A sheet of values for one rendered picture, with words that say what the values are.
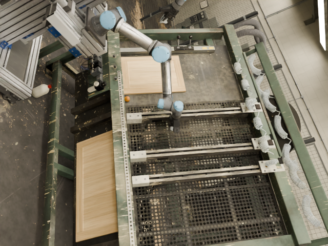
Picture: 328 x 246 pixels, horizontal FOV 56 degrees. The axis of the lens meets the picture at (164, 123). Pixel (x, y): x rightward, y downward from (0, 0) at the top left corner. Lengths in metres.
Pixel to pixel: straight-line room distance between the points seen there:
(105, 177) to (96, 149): 0.30
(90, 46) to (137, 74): 0.61
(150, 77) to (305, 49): 6.58
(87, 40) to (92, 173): 1.13
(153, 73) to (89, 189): 1.19
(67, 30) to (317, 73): 7.02
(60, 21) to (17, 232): 1.57
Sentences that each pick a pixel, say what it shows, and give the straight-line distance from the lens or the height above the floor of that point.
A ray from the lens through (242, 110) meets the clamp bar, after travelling 2.74.
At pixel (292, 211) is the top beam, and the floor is 1.90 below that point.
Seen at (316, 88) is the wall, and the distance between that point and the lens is 8.23.
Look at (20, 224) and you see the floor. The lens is 2.71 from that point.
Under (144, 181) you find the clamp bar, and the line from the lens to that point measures 2.30.
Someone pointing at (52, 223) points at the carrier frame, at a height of 0.18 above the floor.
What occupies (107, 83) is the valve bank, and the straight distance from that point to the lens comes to 2.80.
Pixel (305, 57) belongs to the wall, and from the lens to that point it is 8.82.
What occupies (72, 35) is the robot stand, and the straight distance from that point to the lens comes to 2.28.
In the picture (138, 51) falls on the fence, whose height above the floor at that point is 1.05.
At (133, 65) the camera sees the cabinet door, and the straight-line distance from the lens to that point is 2.97.
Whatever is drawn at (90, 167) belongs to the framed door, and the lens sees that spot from 2.84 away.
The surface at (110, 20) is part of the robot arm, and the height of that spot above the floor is 1.22.
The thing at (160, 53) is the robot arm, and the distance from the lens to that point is 2.15.
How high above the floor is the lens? 1.95
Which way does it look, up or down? 18 degrees down
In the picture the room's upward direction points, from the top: 70 degrees clockwise
